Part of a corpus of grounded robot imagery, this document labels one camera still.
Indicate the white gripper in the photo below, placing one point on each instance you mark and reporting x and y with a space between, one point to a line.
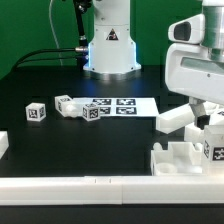
195 62

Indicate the small white tagged block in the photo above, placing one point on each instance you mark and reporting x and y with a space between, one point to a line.
35 112

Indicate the white chair seat frame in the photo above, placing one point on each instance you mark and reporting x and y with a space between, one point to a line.
178 159

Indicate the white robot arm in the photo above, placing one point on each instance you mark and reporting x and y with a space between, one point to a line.
195 61

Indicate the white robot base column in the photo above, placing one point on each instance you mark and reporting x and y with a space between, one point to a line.
112 51

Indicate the white chair back assembly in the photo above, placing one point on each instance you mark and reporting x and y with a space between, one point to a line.
182 117

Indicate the white sheet with tags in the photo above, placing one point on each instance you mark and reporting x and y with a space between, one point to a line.
123 107

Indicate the white tagged cube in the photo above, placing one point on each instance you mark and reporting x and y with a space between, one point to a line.
91 112

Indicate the white part at left edge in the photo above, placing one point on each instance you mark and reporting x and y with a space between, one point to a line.
4 144

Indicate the white front barrier rail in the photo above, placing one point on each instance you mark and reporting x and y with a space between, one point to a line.
112 190

